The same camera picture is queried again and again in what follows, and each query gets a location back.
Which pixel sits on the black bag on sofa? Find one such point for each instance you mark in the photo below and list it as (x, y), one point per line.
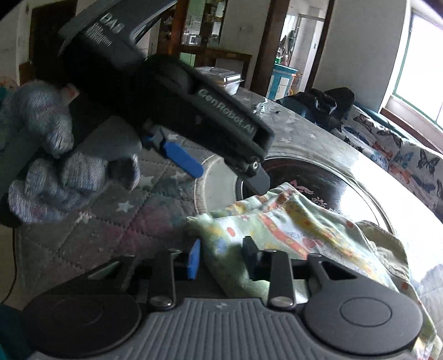
(326, 109)

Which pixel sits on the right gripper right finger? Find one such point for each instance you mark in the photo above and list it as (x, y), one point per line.
(274, 267)

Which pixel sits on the window with green frame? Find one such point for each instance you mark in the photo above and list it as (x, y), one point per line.
(415, 89)

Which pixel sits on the floral green children's shirt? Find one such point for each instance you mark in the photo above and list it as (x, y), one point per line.
(284, 220)

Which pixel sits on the blue white cabinet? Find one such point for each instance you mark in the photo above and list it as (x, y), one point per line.
(281, 81)

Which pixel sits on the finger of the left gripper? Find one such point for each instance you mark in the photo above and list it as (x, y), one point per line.
(251, 172)
(157, 140)

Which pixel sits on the butterfly print cushion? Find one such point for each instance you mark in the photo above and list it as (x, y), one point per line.
(417, 168)

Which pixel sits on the grey knitted gloved hand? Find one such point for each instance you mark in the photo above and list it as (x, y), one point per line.
(51, 167)

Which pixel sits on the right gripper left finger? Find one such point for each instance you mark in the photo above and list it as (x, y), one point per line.
(167, 267)

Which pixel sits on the metal tray container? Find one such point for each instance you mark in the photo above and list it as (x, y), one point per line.
(228, 80)

